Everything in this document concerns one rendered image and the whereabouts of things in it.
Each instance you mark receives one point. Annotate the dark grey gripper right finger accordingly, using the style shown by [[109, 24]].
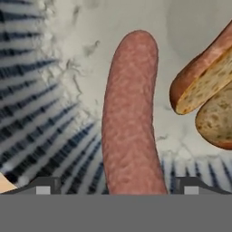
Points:
[[191, 185]]

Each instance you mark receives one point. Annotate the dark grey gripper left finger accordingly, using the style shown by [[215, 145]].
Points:
[[45, 185]]

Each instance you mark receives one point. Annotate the pink sausage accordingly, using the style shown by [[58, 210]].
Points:
[[131, 114]]

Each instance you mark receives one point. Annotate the white blue-striped bowl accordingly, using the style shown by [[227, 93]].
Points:
[[60, 90]]

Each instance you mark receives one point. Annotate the brown split bread bun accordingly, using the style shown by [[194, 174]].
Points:
[[208, 87]]

